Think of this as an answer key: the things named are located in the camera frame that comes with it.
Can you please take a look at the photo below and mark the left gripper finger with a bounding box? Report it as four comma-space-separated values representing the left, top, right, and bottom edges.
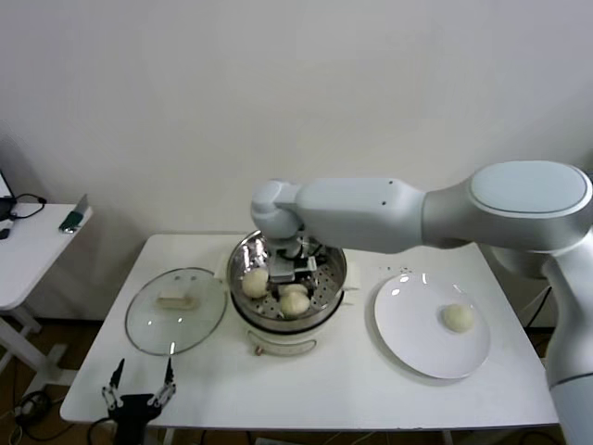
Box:
101, 357, 126, 412
149, 355, 179, 409

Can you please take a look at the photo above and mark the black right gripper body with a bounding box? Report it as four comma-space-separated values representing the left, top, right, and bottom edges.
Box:
293, 251, 323, 285

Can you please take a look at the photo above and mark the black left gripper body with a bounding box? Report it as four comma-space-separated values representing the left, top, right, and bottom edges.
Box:
107, 392, 161, 445

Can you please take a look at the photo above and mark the white steamed baozi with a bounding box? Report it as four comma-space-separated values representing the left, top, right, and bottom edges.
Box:
439, 303, 476, 334
279, 283, 310, 319
242, 268, 271, 299

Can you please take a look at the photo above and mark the glass lid with white handle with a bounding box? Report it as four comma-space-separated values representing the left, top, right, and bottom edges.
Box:
124, 267, 228, 357

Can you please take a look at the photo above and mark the perforated steel steamer basket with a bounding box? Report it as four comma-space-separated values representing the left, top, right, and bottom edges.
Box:
225, 222, 347, 325

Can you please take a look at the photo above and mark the white round plate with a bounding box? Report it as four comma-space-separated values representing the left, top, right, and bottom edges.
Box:
372, 273, 492, 380

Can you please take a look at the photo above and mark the white side table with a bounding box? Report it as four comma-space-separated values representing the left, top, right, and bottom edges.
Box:
0, 202, 94, 390

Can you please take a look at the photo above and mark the open laptop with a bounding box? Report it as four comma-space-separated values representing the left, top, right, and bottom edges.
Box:
0, 170, 18, 223

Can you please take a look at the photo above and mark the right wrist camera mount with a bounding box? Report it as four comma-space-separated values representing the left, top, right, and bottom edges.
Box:
268, 252, 297, 283

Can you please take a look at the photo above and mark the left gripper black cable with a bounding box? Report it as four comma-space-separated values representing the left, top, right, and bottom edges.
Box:
90, 416, 118, 445

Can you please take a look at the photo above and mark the white power strip with cables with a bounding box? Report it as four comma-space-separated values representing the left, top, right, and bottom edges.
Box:
11, 388, 52, 441

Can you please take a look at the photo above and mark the green handled scraper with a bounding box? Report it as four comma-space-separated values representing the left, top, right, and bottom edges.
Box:
58, 193, 89, 235

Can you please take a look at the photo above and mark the thin black looped cable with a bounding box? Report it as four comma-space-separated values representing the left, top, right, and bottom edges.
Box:
8, 193, 47, 221

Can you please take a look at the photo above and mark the black power adapter cable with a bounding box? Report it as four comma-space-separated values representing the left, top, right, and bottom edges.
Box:
527, 285, 555, 328

